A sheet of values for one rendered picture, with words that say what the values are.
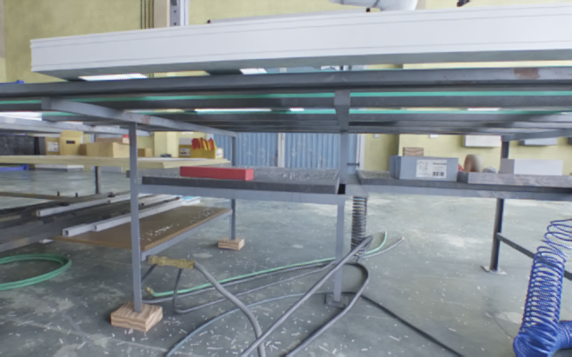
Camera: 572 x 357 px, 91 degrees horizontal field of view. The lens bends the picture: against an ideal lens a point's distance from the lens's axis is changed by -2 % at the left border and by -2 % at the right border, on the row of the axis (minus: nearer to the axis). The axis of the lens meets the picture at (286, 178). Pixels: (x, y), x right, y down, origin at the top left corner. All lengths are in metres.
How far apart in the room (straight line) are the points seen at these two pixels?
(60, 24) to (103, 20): 1.52
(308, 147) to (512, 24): 6.62
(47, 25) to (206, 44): 11.39
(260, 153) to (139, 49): 6.76
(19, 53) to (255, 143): 8.21
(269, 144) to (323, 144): 1.35
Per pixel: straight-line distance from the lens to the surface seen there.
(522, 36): 0.62
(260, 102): 0.88
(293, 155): 7.16
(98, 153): 2.10
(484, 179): 1.36
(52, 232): 1.63
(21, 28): 12.76
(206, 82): 0.67
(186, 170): 1.18
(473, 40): 0.59
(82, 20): 11.05
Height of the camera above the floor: 0.69
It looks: 5 degrees down
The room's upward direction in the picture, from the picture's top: 1 degrees clockwise
